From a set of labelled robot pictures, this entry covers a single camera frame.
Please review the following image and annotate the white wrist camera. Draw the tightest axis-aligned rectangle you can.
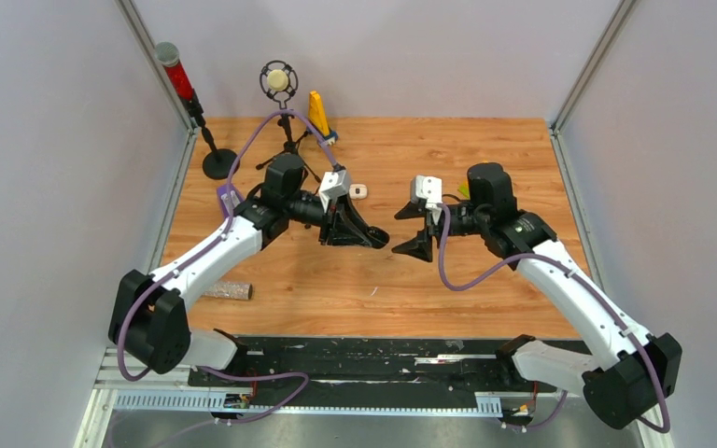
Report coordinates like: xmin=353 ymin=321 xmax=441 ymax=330
xmin=410 ymin=175 xmax=443 ymax=203
xmin=318 ymin=169 xmax=353 ymax=212

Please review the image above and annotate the black earbud case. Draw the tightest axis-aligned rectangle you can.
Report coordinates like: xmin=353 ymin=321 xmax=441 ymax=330
xmin=367 ymin=227 xmax=390 ymax=249

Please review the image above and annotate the glittery silver tube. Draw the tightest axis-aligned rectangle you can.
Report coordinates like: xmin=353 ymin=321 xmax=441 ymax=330
xmin=203 ymin=281 xmax=254 ymax=301

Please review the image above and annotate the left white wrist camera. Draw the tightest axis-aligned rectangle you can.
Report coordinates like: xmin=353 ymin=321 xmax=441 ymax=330
xmin=318 ymin=169 xmax=353 ymax=212

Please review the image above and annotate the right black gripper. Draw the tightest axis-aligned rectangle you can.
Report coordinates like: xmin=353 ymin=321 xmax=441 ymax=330
xmin=391 ymin=203 xmax=488 ymax=261

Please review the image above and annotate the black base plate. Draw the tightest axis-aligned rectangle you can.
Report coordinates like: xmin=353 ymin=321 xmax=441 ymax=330
xmin=186 ymin=333 xmax=588 ymax=410

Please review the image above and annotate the purple box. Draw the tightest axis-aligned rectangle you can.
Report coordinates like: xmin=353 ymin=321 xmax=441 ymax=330
xmin=216 ymin=183 xmax=245 ymax=219

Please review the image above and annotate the red microphone on stand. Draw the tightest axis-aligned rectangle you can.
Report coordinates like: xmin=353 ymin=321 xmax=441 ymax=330
xmin=154 ymin=41 xmax=237 ymax=180

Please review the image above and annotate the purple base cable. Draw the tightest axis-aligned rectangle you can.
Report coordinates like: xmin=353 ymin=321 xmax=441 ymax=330
xmin=499 ymin=385 xmax=570 ymax=432
xmin=197 ymin=366 xmax=312 ymax=427

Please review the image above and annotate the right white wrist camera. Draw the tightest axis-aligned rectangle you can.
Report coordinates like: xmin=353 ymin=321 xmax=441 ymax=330
xmin=410 ymin=175 xmax=443 ymax=203

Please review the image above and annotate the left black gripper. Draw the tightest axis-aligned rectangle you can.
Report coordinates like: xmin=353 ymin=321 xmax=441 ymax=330
xmin=285 ymin=190 xmax=373 ymax=249

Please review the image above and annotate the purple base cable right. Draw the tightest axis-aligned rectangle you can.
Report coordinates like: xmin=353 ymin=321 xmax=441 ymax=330
xmin=499 ymin=385 xmax=570 ymax=432

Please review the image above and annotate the yellow blue toy block tower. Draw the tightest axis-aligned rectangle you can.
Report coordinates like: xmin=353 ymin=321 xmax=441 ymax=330
xmin=307 ymin=91 xmax=339 ymax=146

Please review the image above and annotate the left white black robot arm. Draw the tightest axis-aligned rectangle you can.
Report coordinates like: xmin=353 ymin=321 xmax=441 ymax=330
xmin=108 ymin=154 xmax=389 ymax=385

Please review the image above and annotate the white earbud charging case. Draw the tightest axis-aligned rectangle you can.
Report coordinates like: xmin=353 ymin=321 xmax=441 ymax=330
xmin=349 ymin=184 xmax=369 ymax=200

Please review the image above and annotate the yellow green toy block stack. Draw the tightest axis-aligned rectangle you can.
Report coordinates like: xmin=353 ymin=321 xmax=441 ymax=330
xmin=457 ymin=182 xmax=471 ymax=199

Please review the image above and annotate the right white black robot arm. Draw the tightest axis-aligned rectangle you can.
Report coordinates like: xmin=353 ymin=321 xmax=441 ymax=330
xmin=395 ymin=162 xmax=682 ymax=434

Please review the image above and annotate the cream microphone on tripod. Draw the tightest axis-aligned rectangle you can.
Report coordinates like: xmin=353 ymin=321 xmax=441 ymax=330
xmin=256 ymin=60 xmax=311 ymax=170

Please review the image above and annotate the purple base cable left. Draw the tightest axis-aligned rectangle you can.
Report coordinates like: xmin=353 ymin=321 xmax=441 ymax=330
xmin=197 ymin=366 xmax=312 ymax=427

